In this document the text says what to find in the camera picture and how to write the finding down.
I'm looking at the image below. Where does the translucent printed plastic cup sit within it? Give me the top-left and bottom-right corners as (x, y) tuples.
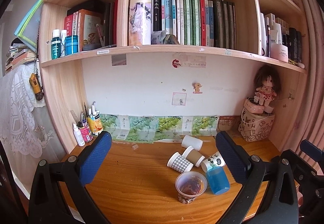
(175, 171), (208, 204)

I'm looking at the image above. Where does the blue plastic cup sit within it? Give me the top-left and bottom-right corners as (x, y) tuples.
(207, 167), (230, 195)

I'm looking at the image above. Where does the panda print paper cup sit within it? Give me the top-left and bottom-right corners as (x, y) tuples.
(200, 151), (226, 172)

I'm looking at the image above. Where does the brown sleeve paper cup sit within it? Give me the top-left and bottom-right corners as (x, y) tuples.
(182, 146), (205, 167)

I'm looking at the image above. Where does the white plain paper cup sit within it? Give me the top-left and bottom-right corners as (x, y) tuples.
(181, 135), (203, 151)

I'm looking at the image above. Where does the grey checkered paper cup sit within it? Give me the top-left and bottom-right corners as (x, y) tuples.
(167, 152), (193, 173)

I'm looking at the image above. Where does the letter print fabric basket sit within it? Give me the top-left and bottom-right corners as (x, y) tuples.
(238, 108), (275, 142)

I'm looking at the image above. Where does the white plastic bottle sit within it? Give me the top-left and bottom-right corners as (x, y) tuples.
(73, 123), (85, 147)

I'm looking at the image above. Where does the white lace cloth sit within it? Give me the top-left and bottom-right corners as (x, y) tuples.
(1, 63), (66, 162)

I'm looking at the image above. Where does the pink patterned box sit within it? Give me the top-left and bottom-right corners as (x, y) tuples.
(79, 126), (93, 142)

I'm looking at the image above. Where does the doll in pink dress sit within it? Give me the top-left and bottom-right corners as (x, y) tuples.
(254, 65), (282, 108)

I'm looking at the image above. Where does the white cream jar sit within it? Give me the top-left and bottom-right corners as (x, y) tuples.
(270, 43), (289, 63)

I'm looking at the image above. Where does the green grape print backsplash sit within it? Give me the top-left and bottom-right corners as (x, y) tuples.
(100, 114), (220, 143)

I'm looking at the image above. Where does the teal cosmetic bottle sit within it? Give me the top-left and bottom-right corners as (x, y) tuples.
(51, 29), (61, 59)

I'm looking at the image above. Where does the wooden bookshelf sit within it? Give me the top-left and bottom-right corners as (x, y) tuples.
(39, 0), (309, 153)

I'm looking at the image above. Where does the white floral cylinder tube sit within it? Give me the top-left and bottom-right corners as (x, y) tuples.
(129, 0), (151, 46)

